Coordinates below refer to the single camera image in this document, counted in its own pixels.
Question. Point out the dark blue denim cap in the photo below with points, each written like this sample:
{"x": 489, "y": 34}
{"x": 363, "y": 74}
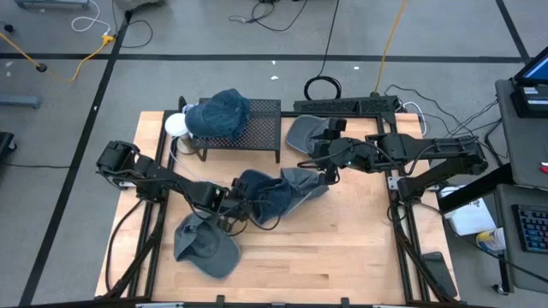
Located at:
{"x": 267, "y": 197}
{"x": 218, "y": 115}

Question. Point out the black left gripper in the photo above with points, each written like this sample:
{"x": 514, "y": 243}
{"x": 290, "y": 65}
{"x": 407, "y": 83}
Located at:
{"x": 220, "y": 203}

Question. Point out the black keyboard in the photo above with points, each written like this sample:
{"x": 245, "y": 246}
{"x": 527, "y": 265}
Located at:
{"x": 533, "y": 229}

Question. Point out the black perforated metal panel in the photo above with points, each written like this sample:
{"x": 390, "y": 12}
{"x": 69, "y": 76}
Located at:
{"x": 342, "y": 104}

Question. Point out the black device box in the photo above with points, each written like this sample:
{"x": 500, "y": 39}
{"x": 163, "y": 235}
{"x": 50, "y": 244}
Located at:
{"x": 531, "y": 104}

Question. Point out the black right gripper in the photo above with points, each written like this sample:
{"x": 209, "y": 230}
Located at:
{"x": 329, "y": 152}

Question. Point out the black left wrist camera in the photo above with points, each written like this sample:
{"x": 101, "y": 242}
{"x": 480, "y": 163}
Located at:
{"x": 242, "y": 188}

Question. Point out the can with yellow label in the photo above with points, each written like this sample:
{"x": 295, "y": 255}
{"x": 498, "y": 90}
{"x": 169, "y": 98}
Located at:
{"x": 492, "y": 240}

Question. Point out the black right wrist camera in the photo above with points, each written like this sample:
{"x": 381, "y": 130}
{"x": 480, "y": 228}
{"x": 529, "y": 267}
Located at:
{"x": 337, "y": 128}

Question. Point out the black metal beam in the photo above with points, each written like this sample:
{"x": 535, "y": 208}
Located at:
{"x": 475, "y": 190}

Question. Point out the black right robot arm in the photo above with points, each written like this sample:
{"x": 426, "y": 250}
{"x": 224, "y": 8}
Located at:
{"x": 428, "y": 149}

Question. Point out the grey floor object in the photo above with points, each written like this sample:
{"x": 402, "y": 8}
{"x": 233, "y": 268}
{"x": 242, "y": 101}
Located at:
{"x": 137, "y": 3}

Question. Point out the black floor caster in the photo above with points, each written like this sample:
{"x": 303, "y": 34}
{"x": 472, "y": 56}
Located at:
{"x": 5, "y": 143}

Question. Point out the white paper box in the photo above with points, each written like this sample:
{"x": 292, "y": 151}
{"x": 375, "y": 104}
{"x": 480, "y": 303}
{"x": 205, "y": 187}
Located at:
{"x": 471, "y": 218}

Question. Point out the black aluminium table frame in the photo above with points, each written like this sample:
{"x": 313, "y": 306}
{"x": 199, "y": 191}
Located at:
{"x": 368, "y": 115}

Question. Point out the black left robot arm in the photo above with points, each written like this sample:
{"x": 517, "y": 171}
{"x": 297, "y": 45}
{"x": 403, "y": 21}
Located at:
{"x": 162, "y": 175}

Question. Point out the black flat phone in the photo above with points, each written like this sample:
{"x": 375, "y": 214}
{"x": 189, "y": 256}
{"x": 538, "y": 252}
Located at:
{"x": 438, "y": 274}

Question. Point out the black floor puck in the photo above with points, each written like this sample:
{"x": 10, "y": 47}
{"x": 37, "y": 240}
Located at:
{"x": 8, "y": 28}
{"x": 41, "y": 67}

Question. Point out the grey floor base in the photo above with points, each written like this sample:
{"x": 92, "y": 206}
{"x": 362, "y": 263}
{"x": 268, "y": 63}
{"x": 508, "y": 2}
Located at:
{"x": 51, "y": 3}

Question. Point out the black perforated metal rack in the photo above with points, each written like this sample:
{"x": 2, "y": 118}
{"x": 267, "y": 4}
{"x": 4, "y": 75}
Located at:
{"x": 263, "y": 128}

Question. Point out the white round device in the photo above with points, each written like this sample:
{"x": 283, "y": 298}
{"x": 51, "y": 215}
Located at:
{"x": 175, "y": 125}

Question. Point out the grey desk top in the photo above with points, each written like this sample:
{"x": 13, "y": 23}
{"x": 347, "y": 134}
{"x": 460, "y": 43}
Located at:
{"x": 522, "y": 269}
{"x": 526, "y": 145}

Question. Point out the laptop with blue screen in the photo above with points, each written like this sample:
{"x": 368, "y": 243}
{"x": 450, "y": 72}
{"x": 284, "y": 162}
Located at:
{"x": 537, "y": 68}

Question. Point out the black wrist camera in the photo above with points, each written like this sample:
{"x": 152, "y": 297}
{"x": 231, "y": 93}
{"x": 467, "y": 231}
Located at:
{"x": 242, "y": 188}
{"x": 337, "y": 128}

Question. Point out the grey floor bar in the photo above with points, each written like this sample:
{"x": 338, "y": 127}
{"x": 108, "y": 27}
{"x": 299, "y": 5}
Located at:
{"x": 19, "y": 101}

